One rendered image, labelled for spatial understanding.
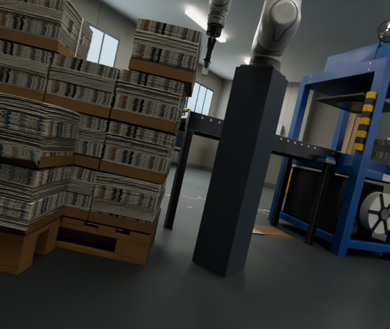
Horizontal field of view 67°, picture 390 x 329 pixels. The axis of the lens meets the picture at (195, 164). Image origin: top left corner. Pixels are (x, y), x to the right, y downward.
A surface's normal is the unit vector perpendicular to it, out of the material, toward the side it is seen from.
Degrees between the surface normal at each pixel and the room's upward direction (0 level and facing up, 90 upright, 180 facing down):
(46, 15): 90
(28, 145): 90
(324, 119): 90
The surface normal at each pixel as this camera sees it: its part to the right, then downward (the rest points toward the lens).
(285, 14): -0.09, 0.14
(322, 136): -0.59, -0.09
